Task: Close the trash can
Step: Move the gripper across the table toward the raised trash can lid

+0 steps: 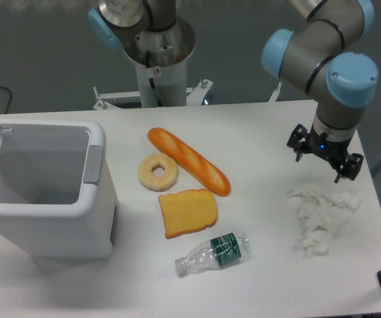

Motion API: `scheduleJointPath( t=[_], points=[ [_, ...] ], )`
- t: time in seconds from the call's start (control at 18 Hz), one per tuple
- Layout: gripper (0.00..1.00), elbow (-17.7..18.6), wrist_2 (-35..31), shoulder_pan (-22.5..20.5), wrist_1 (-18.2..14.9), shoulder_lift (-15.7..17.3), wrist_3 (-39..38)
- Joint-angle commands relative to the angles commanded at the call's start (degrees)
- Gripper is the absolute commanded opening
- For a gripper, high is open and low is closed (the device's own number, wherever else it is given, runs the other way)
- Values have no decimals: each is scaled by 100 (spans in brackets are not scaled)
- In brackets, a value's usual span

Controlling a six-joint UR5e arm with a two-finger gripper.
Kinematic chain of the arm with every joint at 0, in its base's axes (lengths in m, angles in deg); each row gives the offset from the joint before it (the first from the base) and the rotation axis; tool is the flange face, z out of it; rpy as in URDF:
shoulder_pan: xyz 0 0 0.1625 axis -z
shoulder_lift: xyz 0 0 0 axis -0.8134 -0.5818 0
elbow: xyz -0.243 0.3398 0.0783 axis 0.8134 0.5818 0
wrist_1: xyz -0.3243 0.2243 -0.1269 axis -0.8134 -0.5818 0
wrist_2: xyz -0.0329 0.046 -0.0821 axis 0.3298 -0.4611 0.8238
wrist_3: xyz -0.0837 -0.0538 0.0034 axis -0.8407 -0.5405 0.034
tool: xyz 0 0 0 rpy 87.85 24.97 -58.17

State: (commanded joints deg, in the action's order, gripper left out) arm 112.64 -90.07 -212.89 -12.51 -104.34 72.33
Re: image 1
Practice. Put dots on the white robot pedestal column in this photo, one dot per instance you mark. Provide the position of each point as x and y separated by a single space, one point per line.
160 60

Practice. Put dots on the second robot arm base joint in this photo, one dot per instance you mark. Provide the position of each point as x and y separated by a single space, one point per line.
118 22

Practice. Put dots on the yellow toast slice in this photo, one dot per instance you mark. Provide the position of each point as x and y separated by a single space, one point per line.
188 212

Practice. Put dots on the crumpled white tissue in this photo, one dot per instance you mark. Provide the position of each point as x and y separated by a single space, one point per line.
323 216

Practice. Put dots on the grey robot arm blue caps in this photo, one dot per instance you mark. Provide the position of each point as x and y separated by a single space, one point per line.
343 83

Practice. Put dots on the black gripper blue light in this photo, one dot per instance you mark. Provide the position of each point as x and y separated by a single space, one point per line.
330 145

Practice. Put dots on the white trash can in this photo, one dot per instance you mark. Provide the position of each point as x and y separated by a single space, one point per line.
57 197

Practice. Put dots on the crushed clear plastic bottle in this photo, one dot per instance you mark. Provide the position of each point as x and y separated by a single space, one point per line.
215 254

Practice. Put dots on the orange baguette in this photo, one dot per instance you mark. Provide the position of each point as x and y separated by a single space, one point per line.
190 160

